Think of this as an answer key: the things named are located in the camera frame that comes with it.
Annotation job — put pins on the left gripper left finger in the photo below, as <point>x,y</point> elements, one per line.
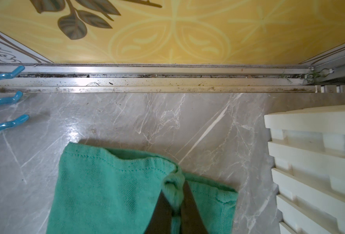
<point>161,219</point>

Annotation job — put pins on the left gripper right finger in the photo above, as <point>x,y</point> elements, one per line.
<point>191,222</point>

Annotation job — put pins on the green long pants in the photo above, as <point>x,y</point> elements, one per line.
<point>115,191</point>

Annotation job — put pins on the flower box white fence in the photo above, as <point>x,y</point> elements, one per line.
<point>308,146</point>

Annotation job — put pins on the toy rake yellow handle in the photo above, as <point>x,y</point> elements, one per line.
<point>12,100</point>

